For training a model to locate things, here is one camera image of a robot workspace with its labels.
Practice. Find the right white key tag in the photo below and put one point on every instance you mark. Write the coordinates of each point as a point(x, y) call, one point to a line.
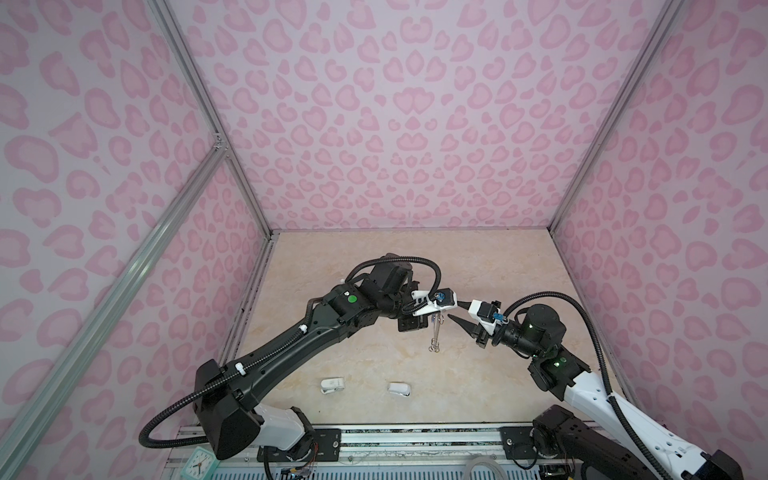
point(399, 388)

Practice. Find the white key tag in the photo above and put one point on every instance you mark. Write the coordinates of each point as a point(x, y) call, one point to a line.
point(399, 388)
point(332, 385)

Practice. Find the small green clock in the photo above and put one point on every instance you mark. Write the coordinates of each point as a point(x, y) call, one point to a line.
point(201, 465)

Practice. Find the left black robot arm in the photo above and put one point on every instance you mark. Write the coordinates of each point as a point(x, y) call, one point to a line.
point(231, 410)

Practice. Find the diagonal aluminium frame bar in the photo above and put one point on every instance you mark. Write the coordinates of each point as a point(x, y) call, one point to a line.
point(37, 415)

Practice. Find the silver carabiner keyring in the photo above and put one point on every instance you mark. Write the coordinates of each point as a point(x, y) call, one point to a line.
point(436, 320)

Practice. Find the clear plastic tube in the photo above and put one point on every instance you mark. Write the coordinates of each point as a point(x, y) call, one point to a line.
point(485, 464)

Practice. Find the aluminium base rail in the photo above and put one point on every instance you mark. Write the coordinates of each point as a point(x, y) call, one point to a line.
point(440, 451)

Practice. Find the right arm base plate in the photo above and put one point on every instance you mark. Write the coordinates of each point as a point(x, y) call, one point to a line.
point(517, 443)

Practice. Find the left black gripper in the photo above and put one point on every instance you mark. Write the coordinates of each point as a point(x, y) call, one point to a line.
point(414, 322)

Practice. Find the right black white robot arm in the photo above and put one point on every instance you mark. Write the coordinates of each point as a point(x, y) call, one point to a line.
point(554, 369)

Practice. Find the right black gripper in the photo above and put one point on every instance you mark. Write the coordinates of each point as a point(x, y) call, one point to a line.
point(483, 336)

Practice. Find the left white key tag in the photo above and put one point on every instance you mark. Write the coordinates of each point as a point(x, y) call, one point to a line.
point(332, 385)

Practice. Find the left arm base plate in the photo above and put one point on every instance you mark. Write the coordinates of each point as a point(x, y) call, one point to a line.
point(320, 445)

